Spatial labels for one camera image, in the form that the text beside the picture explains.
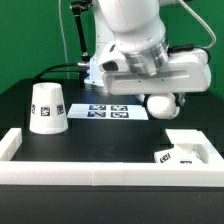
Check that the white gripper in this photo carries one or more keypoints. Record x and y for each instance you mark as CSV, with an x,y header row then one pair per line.
x,y
185,71

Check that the white lamp bulb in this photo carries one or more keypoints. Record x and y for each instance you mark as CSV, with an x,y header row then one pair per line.
x,y
163,106

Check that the white lamp base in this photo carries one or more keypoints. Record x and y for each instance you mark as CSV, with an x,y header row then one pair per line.
x,y
183,151

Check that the white lamp shade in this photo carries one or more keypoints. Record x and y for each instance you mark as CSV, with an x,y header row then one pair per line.
x,y
48,114

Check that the white marker sheet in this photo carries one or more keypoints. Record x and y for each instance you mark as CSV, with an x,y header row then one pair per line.
x,y
107,111

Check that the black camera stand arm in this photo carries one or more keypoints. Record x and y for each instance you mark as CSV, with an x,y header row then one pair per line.
x,y
78,7

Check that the white fence frame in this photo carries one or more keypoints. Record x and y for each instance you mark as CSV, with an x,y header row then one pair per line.
x,y
208,174

